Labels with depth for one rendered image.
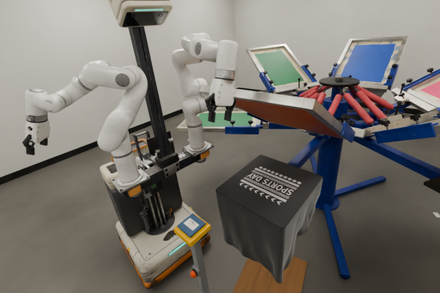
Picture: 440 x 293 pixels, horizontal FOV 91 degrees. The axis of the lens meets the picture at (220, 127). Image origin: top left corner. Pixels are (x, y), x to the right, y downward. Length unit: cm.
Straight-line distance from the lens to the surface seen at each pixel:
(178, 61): 119
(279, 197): 128
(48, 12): 449
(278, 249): 126
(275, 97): 87
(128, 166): 118
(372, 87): 268
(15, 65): 437
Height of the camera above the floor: 180
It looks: 24 degrees down
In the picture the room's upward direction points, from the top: 6 degrees counter-clockwise
